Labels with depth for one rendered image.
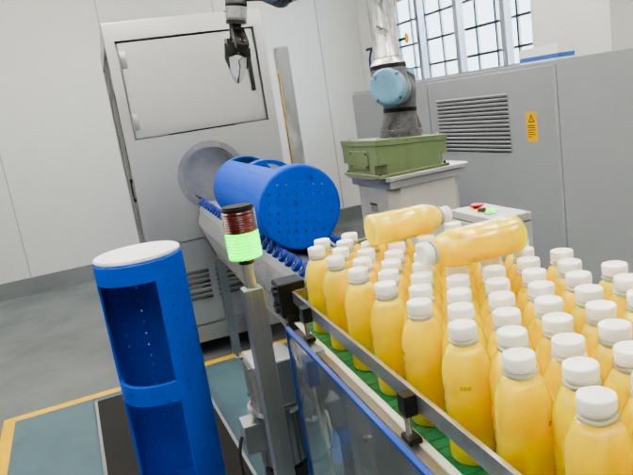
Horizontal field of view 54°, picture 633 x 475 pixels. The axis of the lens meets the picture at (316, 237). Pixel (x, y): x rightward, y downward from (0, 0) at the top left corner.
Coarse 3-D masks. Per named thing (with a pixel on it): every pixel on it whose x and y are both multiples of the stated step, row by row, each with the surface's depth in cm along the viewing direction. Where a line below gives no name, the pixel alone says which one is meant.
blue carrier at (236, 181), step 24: (240, 168) 248; (264, 168) 220; (288, 168) 203; (312, 168) 206; (216, 192) 277; (240, 192) 228; (264, 192) 202; (288, 192) 204; (312, 192) 207; (336, 192) 210; (264, 216) 203; (288, 216) 206; (312, 216) 208; (336, 216) 211; (288, 240) 207; (312, 240) 210
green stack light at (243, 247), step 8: (256, 232) 116; (232, 240) 115; (240, 240) 114; (248, 240) 115; (256, 240) 116; (232, 248) 115; (240, 248) 115; (248, 248) 115; (256, 248) 116; (232, 256) 116; (240, 256) 115; (248, 256) 115; (256, 256) 116
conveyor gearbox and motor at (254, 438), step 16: (288, 352) 148; (288, 368) 146; (256, 384) 144; (288, 384) 146; (256, 400) 145; (288, 400) 147; (256, 416) 147; (288, 416) 148; (256, 432) 148; (288, 432) 149; (240, 448) 150; (256, 448) 149; (304, 448) 152; (240, 464) 150; (304, 464) 152
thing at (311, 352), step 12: (288, 348) 139; (312, 348) 132; (336, 384) 109; (348, 396) 104; (360, 408) 99; (300, 420) 143; (372, 420) 94; (384, 432) 90; (396, 444) 87; (408, 456) 83; (420, 468) 80
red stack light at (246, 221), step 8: (224, 216) 114; (232, 216) 113; (240, 216) 113; (248, 216) 114; (224, 224) 115; (232, 224) 114; (240, 224) 114; (248, 224) 114; (256, 224) 116; (224, 232) 116; (232, 232) 114; (240, 232) 114; (248, 232) 114
